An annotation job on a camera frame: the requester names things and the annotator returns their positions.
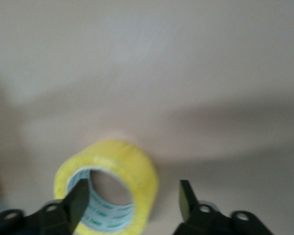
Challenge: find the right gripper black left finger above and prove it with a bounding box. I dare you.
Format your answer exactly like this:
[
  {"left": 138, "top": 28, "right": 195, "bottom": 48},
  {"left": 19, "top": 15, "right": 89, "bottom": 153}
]
[{"left": 0, "top": 178, "right": 90, "bottom": 235}]

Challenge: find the yellow clear tape roll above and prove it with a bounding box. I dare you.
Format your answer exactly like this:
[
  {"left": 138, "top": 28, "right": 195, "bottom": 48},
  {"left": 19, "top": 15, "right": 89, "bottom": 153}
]
[{"left": 53, "top": 139, "right": 160, "bottom": 235}]

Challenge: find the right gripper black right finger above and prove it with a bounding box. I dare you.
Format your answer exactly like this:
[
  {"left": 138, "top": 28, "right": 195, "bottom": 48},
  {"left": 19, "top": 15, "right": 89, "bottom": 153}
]
[{"left": 172, "top": 180, "right": 276, "bottom": 235}]

